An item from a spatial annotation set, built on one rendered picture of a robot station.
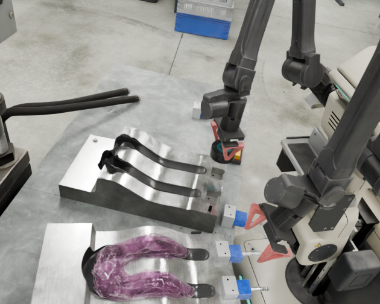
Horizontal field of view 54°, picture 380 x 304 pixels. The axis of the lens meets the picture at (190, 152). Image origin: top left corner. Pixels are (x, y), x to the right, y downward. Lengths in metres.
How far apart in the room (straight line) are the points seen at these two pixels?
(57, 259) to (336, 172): 0.68
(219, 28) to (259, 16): 3.25
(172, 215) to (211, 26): 3.30
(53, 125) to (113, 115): 1.30
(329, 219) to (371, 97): 0.54
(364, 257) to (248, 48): 0.80
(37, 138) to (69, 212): 1.57
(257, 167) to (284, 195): 1.88
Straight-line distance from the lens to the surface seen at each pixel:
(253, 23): 1.02
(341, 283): 1.43
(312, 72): 1.16
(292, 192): 0.81
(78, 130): 1.51
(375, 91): 0.71
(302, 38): 1.14
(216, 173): 1.28
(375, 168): 0.89
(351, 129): 0.75
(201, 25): 4.28
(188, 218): 1.16
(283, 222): 0.89
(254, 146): 2.85
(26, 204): 1.27
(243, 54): 1.02
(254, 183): 2.56
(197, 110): 1.59
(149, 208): 1.17
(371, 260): 1.42
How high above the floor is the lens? 1.75
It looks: 41 degrees down
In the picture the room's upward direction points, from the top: 10 degrees clockwise
